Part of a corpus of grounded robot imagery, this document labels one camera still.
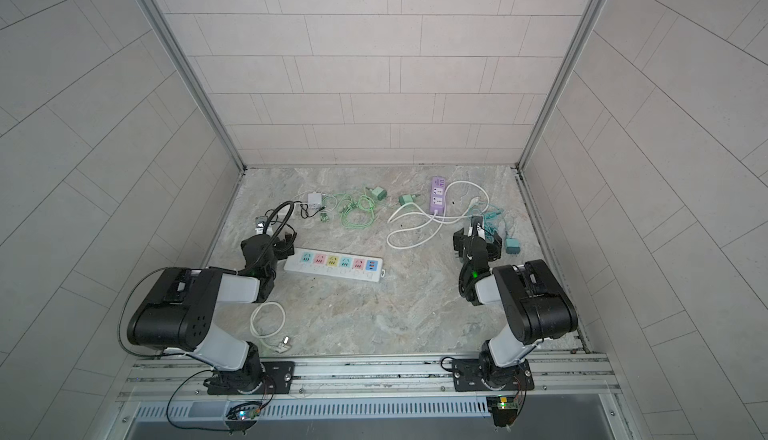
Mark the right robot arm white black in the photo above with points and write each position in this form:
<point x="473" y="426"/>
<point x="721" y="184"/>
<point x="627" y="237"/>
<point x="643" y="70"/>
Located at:
<point x="535" y="305"/>

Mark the left circuit board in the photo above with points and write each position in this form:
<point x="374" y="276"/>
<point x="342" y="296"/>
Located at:
<point x="245" y="412"/>

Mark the green charger plug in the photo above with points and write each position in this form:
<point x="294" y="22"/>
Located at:
<point x="406" y="198"/>
<point x="378" y="193"/>

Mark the white charger with black cable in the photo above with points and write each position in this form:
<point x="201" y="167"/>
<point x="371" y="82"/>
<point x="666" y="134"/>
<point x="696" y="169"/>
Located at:
<point x="261" y="222"/>

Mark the teal charger plug right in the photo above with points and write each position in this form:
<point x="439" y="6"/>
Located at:
<point x="512" y="246"/>

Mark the green charger plug rear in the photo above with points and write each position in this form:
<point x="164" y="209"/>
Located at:
<point x="378" y="193"/>

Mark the green charger plug centre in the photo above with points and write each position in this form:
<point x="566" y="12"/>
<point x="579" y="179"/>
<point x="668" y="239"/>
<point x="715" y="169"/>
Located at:
<point x="406" y="198"/>

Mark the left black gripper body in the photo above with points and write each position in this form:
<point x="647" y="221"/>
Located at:
<point x="279" y="244"/>

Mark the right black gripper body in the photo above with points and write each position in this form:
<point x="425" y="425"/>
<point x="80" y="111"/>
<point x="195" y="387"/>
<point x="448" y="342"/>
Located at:
<point x="477" y="234"/>

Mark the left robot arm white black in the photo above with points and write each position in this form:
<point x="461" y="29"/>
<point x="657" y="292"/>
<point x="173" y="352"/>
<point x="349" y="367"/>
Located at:
<point x="176" y="317"/>

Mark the aluminium mounting rail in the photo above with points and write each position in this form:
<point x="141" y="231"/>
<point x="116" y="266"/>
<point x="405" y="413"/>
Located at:
<point x="357" y="388"/>

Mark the circuit board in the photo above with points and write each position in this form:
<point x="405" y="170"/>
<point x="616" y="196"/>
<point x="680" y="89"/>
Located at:
<point x="245" y="412"/>
<point x="503" y="410"/>

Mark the purple power strip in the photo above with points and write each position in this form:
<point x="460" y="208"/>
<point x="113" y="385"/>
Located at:
<point x="437" y="202"/>

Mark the white multicolour power strip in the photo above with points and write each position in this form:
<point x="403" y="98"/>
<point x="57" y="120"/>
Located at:
<point x="335" y="264"/>

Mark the right circuit board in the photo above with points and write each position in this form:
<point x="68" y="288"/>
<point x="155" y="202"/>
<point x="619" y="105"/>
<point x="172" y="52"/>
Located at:
<point x="503" y="410"/>

